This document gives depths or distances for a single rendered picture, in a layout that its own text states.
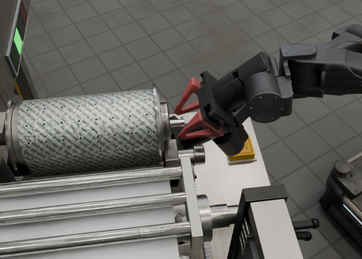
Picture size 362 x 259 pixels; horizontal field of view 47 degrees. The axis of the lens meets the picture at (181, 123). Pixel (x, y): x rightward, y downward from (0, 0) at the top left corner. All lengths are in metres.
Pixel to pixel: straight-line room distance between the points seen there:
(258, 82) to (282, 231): 0.26
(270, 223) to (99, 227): 0.19
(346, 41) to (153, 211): 0.73
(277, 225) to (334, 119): 2.14
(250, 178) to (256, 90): 0.54
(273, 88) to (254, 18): 2.57
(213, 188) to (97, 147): 0.46
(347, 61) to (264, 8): 2.63
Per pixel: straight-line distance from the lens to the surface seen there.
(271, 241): 0.46
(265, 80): 0.64
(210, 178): 1.13
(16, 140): 0.77
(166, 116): 0.75
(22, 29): 1.19
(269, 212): 0.48
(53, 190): 0.49
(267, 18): 3.21
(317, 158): 2.38
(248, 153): 1.16
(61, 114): 0.75
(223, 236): 1.05
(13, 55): 1.08
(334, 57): 0.70
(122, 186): 0.49
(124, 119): 0.73
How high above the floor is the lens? 1.85
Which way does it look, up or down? 50 degrees down
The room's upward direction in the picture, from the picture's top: straight up
